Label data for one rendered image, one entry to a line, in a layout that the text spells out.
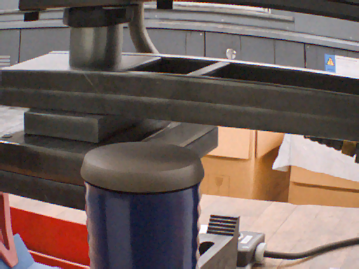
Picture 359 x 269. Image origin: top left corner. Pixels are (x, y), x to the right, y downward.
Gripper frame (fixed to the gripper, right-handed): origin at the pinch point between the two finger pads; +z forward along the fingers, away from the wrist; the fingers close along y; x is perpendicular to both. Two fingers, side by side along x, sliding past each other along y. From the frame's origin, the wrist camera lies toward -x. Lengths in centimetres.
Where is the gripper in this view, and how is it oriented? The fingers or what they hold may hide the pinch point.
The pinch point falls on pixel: (8, 258)
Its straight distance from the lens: 67.2
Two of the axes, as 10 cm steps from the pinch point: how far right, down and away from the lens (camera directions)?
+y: 8.1, -3.9, -4.4
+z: 4.6, 8.8, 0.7
